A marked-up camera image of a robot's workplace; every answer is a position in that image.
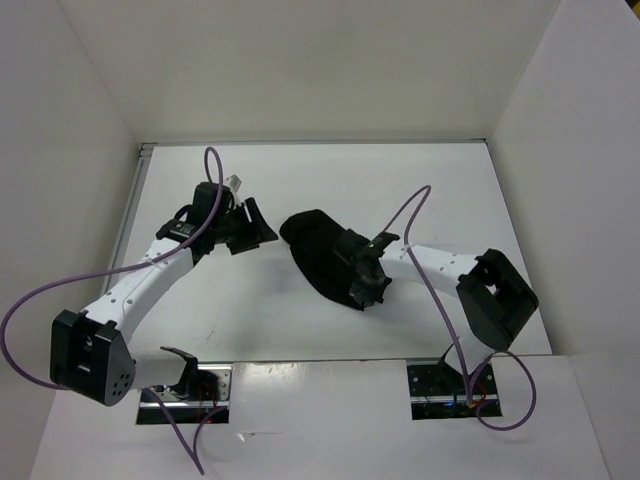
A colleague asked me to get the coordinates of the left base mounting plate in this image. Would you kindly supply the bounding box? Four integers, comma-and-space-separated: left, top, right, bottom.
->
136, 363, 233, 426

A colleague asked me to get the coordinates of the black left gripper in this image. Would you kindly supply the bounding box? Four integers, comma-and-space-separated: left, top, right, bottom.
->
212, 197, 278, 255

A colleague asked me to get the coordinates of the black skirt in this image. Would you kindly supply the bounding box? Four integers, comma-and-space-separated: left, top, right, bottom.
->
279, 209, 364, 311

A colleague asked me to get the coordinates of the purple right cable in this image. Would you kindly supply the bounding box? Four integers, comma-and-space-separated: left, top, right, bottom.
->
381, 184, 539, 432

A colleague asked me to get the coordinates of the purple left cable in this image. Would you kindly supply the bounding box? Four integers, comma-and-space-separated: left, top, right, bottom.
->
0, 146, 236, 475

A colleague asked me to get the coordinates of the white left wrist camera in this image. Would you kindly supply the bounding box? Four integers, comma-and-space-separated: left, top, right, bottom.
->
224, 174, 242, 193

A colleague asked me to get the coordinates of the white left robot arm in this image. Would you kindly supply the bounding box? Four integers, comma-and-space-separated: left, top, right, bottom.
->
50, 175, 278, 406

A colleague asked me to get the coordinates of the purple cable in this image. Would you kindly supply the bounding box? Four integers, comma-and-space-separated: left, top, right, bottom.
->
381, 184, 539, 432
0, 146, 236, 475

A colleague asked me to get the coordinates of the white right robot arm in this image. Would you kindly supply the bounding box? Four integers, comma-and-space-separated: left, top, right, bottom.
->
334, 229, 539, 393

